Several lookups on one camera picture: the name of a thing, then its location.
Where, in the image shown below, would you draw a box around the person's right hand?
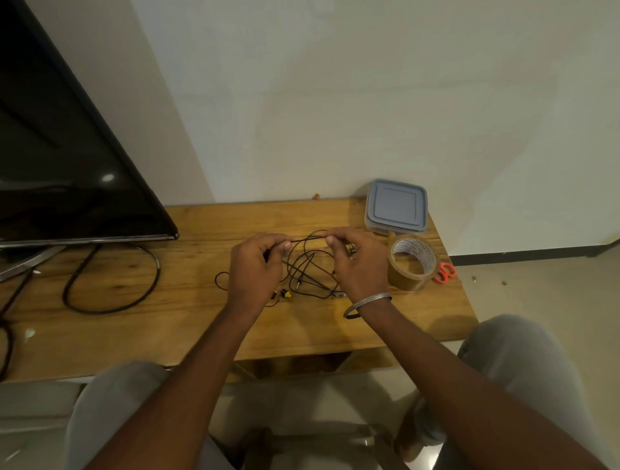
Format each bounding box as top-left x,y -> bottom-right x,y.
325,227 -> 391,306

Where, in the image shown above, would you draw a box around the person's left hand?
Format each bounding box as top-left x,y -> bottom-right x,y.
226,233 -> 294,318

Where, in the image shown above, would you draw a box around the black audio cable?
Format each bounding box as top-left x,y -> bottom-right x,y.
263,230 -> 359,301

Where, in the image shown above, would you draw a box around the black earphones yellow tips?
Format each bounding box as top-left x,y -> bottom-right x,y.
214,271 -> 294,309

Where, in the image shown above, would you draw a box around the grey lidded plastic container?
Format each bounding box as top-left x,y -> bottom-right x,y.
364,179 -> 429,237

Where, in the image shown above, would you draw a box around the person's left forearm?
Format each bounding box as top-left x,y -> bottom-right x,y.
87,305 -> 262,470

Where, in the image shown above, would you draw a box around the person's right forearm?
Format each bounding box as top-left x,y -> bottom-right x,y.
358,298 -> 609,470

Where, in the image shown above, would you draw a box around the person's right leg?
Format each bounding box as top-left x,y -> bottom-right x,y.
411,314 -> 616,470

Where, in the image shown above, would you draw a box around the person's leg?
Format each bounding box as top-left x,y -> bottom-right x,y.
63,360 -> 233,470
411,314 -> 616,470

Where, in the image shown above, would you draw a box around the person's left leg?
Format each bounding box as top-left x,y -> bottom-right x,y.
63,360 -> 233,470

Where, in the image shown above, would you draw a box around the brown packing tape roll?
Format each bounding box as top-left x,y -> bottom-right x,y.
386,234 -> 440,292

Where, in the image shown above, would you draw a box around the orange scissors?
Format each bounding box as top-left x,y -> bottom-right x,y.
431,261 -> 458,285

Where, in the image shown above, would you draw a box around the black television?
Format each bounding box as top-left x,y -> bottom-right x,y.
0,0 -> 180,249

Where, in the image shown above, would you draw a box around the silver television stand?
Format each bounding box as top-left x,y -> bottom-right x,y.
0,244 -> 67,283

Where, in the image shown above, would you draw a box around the silver bracelet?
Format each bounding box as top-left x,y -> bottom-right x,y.
342,292 -> 393,320

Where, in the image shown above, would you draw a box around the thick black looped cable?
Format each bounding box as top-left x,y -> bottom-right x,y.
61,243 -> 161,316

